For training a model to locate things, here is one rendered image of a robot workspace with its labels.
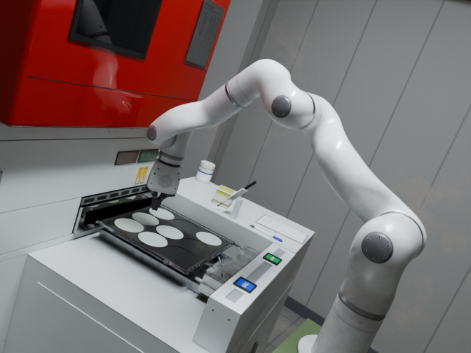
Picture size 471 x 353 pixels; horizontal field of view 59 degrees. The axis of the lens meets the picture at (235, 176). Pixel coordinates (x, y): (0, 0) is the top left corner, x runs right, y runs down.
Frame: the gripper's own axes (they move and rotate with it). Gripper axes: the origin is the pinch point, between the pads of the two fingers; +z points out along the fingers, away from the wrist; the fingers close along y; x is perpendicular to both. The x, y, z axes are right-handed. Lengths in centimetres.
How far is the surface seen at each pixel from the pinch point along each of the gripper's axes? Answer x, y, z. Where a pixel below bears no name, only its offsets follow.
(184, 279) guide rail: -19.2, 11.9, 15.4
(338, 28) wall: 143, 117, -101
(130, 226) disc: -1.0, -6.2, 9.6
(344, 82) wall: 128, 129, -68
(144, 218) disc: 8.6, -0.3, 9.7
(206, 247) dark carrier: -5.5, 20.6, 9.8
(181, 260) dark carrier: -18.2, 9.3, 9.8
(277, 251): -9.8, 45.5, 4.2
